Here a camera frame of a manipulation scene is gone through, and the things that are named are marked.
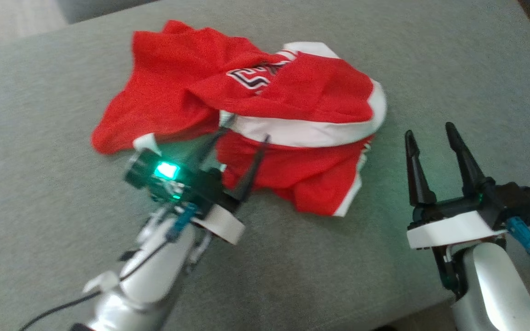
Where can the red basketball jersey number 23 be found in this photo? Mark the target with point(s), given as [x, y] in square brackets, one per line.
[168, 69]

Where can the red shorts with white waistband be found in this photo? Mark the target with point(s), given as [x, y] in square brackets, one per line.
[320, 92]

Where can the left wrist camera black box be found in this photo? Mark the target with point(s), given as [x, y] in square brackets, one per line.
[154, 172]

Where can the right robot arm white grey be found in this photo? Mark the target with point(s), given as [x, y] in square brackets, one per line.
[490, 285]

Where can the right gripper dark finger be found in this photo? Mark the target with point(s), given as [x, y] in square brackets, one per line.
[417, 174]
[469, 170]

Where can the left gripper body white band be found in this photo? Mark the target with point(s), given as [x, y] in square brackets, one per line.
[221, 225]

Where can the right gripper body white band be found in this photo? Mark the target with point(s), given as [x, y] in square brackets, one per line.
[453, 227]

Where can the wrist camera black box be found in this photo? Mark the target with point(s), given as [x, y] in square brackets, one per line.
[154, 172]
[520, 202]

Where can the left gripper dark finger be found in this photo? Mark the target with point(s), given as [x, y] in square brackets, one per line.
[255, 170]
[212, 147]

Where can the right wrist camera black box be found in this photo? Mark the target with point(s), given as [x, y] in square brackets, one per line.
[520, 202]

